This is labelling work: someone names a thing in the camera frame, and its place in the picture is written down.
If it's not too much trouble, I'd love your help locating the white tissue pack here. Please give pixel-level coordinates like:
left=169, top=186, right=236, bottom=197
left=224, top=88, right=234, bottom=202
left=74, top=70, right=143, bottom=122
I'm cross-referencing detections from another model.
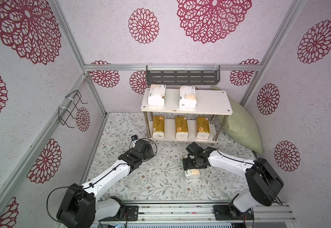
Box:
left=179, top=85, right=197, bottom=108
left=148, top=84, right=166, bottom=106
left=185, top=169, right=201, bottom=180

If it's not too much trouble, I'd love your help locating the gold tissue pack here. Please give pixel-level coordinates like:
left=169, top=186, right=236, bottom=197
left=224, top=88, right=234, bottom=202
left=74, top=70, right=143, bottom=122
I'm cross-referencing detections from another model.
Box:
left=175, top=116, right=189, bottom=140
left=196, top=116, right=210, bottom=140
left=152, top=116, right=165, bottom=139

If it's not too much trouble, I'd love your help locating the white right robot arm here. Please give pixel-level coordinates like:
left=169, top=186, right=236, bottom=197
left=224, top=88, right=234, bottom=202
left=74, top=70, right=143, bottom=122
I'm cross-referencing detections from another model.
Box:
left=183, top=142, right=284, bottom=219

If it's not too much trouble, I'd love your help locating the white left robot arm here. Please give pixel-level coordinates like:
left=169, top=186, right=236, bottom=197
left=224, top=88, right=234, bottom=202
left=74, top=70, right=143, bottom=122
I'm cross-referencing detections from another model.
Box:
left=53, top=138, right=158, bottom=228

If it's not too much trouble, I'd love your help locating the white two-tier shelf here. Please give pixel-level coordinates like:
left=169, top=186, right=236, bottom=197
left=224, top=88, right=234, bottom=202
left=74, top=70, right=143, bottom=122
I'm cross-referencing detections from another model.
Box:
left=140, top=88, right=233, bottom=143

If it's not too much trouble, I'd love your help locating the light green pillow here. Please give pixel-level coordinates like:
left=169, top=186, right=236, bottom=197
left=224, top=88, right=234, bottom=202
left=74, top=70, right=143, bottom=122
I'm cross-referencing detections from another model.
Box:
left=222, top=96, right=263, bottom=154

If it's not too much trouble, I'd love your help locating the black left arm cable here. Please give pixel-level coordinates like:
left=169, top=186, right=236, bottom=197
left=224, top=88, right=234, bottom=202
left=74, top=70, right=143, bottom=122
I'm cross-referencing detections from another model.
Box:
left=46, top=138, right=158, bottom=228

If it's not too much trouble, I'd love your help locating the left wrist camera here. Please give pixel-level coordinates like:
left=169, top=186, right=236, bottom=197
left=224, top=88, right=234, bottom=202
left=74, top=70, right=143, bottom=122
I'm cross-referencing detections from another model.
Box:
left=131, top=135, right=139, bottom=141

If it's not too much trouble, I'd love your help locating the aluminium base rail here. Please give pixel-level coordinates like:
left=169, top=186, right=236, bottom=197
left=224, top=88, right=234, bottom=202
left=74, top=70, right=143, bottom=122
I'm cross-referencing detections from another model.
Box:
left=89, top=200, right=298, bottom=228

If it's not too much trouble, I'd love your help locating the grey wall-mounted metal rack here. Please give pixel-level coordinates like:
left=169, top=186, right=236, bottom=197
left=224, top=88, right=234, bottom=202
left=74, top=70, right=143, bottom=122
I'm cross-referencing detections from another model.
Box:
left=146, top=66, right=221, bottom=86

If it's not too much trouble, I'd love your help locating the black wire wall rack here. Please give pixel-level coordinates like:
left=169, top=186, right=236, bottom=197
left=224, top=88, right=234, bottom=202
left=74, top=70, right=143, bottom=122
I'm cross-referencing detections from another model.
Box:
left=57, top=90, right=88, bottom=128

